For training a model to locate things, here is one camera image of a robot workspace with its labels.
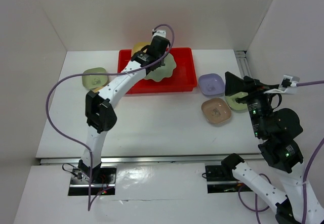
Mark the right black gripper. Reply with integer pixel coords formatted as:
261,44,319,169
222,70,277,136

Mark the green square plate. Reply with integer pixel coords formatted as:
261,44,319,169
82,67,109,90
225,92,248,112

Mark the purple square plate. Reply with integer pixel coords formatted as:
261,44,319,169
198,73,225,97

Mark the yellow square plate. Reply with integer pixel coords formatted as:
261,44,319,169
131,42,150,57
91,86,104,93

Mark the large green scalloped bowl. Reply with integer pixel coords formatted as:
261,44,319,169
144,54,177,82

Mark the brown square plate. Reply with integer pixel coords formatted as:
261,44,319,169
201,98,232,127

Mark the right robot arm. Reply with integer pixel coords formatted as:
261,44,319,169
221,72,323,223

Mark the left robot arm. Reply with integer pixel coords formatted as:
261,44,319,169
78,35,174,183

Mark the red plastic bin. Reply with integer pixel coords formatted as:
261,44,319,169
128,48,197,94

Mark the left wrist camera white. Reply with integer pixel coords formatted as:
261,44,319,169
152,29,167,38

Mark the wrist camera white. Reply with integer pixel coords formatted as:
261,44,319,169
152,29,167,38
265,74,300,95

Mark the aluminium rail right side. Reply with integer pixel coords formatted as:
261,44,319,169
234,51,252,78

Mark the aluminium rail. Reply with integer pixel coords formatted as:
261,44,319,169
234,51,252,78
37,153,269,165

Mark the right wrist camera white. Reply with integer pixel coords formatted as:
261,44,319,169
265,74,300,95

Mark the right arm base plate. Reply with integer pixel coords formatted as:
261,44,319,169
201,165,252,194

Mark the aluminium rail front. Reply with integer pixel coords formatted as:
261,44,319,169
37,153,269,165

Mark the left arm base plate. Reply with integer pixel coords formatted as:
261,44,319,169
62,163,117,196

